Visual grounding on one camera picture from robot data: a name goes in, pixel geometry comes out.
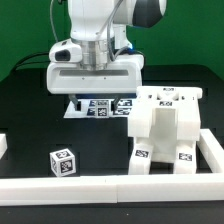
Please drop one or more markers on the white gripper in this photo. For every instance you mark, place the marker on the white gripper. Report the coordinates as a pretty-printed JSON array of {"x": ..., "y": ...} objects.
[{"x": 66, "y": 74}]

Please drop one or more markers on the white right rail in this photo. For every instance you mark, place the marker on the white right rail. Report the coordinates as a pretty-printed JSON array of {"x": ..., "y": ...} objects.
[{"x": 212, "y": 151}]

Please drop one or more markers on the white tagged cube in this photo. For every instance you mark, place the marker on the white tagged cube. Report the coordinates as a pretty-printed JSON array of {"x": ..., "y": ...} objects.
[{"x": 62, "y": 162}]

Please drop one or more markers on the white rail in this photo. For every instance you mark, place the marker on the white rail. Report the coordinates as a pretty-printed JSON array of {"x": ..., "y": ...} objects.
[
  {"x": 212, "y": 151},
  {"x": 111, "y": 189}
]

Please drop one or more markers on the white front rail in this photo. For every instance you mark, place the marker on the white front rail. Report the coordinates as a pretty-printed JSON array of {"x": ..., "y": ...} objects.
[{"x": 111, "y": 189}]

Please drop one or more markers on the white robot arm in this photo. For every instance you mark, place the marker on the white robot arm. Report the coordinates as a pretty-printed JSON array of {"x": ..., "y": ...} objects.
[{"x": 98, "y": 58}]

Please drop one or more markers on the white tagged block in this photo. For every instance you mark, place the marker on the white tagged block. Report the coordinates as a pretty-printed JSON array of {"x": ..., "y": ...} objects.
[{"x": 140, "y": 160}]

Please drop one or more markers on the white block left edge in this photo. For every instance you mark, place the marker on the white block left edge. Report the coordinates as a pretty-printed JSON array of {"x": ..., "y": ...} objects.
[{"x": 3, "y": 144}]

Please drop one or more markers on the white chair seat block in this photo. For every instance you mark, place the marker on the white chair seat block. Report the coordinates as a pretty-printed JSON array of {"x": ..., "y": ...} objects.
[{"x": 163, "y": 132}]

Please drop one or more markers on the white tagged sheet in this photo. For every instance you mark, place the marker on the white tagged sheet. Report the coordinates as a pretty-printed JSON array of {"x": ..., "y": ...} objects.
[{"x": 88, "y": 108}]

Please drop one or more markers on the small tagged cube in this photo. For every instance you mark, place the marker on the small tagged cube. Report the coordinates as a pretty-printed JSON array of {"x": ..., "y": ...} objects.
[{"x": 102, "y": 112}]

